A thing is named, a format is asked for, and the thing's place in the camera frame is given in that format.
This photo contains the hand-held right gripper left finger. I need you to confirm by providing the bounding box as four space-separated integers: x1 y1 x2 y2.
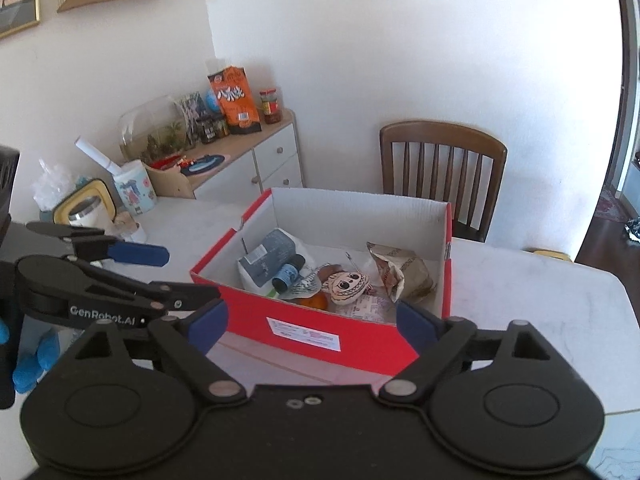
74 298 248 403

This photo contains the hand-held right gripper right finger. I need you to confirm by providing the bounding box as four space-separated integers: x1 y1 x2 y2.
379 300 555 402

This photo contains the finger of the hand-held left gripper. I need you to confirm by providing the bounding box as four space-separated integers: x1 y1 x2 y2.
25 221 171 267
15 255 222 330

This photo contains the red cardboard box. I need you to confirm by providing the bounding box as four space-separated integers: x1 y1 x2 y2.
190 187 453 376

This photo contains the silver foil snack packet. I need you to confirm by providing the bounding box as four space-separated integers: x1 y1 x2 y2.
366 241 436 305

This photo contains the tissue paper pack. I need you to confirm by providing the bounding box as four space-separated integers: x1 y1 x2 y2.
236 228 318 295

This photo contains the beige plush toy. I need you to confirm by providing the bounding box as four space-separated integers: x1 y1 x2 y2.
320 269 372 307

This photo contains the small blue black bottle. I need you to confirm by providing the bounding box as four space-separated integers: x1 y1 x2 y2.
272 255 307 291

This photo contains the white printed sachet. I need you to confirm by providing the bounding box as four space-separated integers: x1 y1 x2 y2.
280 275 323 302

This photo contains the white marble desktop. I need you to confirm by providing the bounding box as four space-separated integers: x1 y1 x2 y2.
10 195 628 416

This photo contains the person's left hand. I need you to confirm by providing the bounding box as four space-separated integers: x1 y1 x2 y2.
0 319 57 393

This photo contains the clear glass jar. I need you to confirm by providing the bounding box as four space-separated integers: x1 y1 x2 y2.
114 212 148 245

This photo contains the clear plastic bag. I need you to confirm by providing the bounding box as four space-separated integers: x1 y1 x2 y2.
31 159 76 211

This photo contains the white steel thermos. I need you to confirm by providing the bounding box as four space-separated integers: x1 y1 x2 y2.
67 197 118 241

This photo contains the white patterned cup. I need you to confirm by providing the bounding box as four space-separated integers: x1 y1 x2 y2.
112 160 158 216

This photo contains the yellow lid tissue box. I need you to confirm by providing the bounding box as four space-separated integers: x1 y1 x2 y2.
40 178 126 236

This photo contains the wooden tray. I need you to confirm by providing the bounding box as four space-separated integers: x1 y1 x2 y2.
144 152 231 200

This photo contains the white lint roller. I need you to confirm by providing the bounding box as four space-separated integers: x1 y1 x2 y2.
75 136 122 175

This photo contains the blue oval mat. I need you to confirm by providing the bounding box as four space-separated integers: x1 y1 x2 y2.
180 154 226 177

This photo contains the glass fish tank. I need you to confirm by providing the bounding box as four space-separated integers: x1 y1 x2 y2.
118 95 193 163

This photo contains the dark glass jar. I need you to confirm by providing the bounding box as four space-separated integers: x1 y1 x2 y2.
196 115 231 145

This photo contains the blue picture card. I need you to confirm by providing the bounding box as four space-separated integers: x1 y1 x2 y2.
177 92 208 133

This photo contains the white sideboard cabinet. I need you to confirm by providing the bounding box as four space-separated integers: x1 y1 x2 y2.
145 109 304 201

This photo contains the orange snack bag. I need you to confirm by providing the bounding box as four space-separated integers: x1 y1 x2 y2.
207 66 262 136

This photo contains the brown wooden chair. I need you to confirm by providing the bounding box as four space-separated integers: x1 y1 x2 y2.
379 120 508 243

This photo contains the red sauce jar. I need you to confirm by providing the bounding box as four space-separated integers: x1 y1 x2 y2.
259 87 283 125

